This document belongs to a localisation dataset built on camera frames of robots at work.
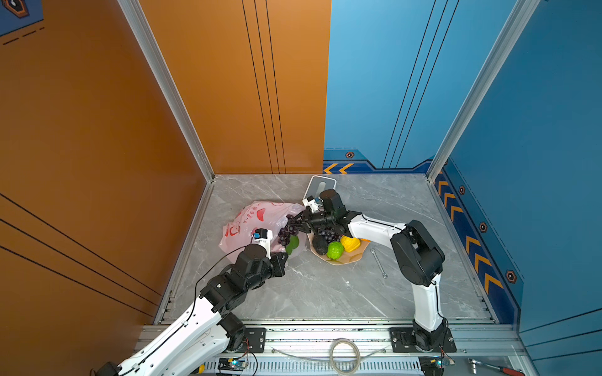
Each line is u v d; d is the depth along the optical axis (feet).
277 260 2.12
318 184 3.65
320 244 2.85
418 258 1.71
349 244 2.87
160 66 2.66
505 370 2.24
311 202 2.85
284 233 2.72
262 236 2.20
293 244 2.65
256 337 2.44
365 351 2.38
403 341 2.38
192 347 1.84
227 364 2.34
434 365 2.31
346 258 2.86
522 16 2.31
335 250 2.84
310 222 2.59
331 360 2.28
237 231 2.67
